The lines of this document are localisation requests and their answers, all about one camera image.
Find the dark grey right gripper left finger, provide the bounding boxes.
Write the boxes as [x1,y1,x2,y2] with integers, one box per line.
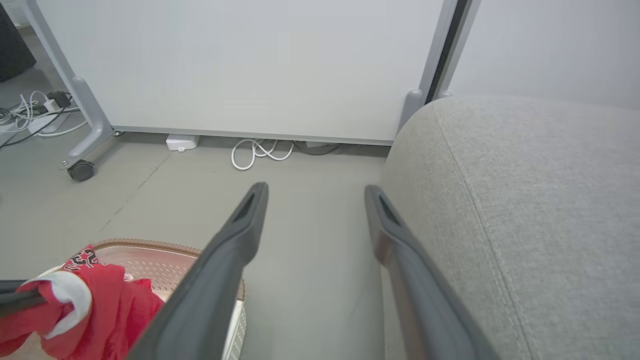
[127,182,269,360]

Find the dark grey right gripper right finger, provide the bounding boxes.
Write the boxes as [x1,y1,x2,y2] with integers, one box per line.
[364,184,501,360]

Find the red and white sports jersey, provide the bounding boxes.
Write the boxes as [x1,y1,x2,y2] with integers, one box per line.
[0,244,166,360]

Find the cream perforated laundry basket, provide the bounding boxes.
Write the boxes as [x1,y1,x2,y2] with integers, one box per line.
[15,238,247,360]

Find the black caster wheel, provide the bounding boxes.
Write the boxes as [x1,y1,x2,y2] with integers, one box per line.
[67,160,96,182]

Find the small white adapter box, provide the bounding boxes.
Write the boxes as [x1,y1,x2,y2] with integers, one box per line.
[166,134,201,152]

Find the grey fabric sofa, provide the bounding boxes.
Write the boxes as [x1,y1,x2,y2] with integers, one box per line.
[380,94,640,360]

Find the white power strip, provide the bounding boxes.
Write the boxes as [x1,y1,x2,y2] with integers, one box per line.
[27,114,67,135]

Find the black fabric object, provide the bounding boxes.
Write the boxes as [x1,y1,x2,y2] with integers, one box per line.
[0,2,37,83]

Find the coiled white cable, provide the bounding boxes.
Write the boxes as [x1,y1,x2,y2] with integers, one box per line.
[231,138,295,171]

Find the thin black floor cable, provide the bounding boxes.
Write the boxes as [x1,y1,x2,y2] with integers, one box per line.
[0,106,72,149]

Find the black cable under partition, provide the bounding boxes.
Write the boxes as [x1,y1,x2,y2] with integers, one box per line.
[292,141,342,156]

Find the white partition panel grey frame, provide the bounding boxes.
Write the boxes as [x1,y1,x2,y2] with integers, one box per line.
[20,0,473,173]
[432,0,640,112]

